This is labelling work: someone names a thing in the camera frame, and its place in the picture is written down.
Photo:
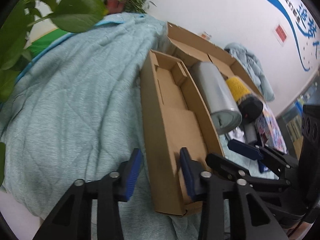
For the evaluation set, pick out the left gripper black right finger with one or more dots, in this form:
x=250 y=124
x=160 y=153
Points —
x=230 y=210

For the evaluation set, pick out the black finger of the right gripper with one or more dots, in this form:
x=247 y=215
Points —
x=232 y=171
x=276 y=161

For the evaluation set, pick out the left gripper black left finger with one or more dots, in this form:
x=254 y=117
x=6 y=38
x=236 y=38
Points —
x=71 y=216

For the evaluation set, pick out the colourful game box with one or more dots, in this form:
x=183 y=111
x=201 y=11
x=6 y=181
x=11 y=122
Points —
x=269 y=130

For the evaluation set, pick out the silver metal cylinder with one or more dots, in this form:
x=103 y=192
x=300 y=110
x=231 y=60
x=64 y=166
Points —
x=217 y=97

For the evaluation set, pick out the yellow label plastic jar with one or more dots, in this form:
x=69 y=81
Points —
x=249 y=105

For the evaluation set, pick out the white spray bottle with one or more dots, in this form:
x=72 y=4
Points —
x=250 y=133

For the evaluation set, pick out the glass door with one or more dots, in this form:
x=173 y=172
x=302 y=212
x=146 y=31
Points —
x=290 y=120

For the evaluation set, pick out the brown cardboard box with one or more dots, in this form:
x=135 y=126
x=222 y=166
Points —
x=176 y=114

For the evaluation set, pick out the light blue puffer jacket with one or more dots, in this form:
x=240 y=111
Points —
x=253 y=68

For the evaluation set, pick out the large green leaf plant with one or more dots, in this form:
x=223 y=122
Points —
x=72 y=16

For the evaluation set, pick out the red wall notice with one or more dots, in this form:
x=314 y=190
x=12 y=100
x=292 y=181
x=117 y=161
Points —
x=280 y=34

